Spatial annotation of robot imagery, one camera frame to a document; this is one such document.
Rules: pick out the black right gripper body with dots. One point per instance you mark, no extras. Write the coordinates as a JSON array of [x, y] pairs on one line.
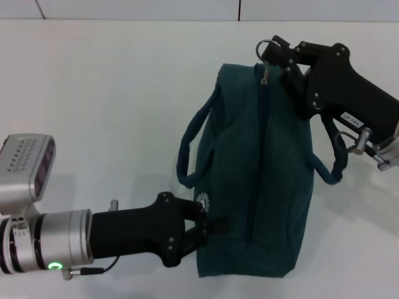
[[349, 90]]

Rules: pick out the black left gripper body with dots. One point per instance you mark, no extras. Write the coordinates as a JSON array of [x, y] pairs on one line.
[[137, 233]]

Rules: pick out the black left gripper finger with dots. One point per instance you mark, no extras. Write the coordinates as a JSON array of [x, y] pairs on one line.
[[202, 233], [194, 211]]

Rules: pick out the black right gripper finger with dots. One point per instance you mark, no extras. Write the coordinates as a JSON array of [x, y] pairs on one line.
[[280, 53], [296, 90]]

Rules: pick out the dark teal insulated lunch bag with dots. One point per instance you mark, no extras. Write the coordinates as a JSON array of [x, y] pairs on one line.
[[255, 187]]

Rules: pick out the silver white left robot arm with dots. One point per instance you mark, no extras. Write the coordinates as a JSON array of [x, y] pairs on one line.
[[46, 243]]

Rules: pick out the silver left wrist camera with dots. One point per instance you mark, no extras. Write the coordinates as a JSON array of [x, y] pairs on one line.
[[25, 168]]

